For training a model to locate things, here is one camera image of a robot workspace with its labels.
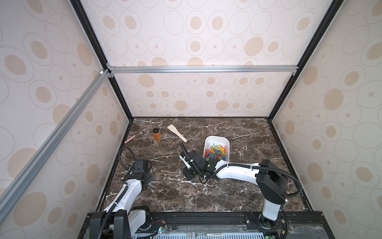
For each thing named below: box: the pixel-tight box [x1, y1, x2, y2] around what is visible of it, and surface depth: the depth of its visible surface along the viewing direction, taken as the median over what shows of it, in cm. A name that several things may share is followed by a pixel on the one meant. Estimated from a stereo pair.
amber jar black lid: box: [152, 126, 162, 142], surface depth 102 cm
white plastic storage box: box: [202, 135, 230, 162], surface depth 101 cm
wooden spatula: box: [167, 123, 188, 143], surface depth 115 cm
